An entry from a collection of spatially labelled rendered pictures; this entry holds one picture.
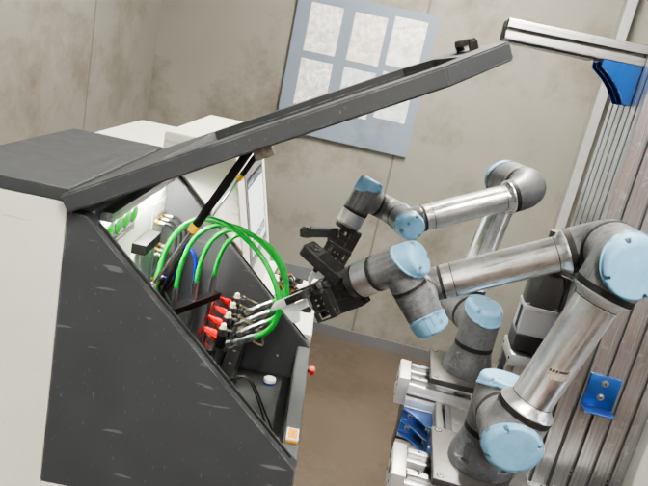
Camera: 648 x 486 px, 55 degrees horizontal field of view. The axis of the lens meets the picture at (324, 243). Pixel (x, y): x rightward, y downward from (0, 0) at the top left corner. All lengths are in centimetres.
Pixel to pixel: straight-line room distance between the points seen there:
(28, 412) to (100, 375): 20
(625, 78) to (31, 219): 133
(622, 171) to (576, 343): 44
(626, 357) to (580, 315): 40
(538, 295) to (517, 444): 46
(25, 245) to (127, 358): 32
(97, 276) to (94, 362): 20
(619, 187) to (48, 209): 123
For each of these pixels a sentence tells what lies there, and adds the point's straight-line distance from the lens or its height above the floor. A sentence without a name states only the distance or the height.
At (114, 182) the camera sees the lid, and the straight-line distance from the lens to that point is 132.
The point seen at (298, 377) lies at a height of 95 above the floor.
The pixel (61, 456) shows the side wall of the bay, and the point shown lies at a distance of 164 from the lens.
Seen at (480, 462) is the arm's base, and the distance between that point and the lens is 152.
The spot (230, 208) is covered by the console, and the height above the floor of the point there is 135.
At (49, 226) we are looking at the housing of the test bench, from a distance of 142.
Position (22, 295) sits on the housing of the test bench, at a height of 125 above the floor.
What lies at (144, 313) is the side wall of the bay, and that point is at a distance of 141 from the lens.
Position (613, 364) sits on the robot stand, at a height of 131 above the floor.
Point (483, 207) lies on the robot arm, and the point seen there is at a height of 156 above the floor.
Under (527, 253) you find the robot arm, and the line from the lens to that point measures 137.
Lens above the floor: 184
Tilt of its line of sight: 16 degrees down
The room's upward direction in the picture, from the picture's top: 12 degrees clockwise
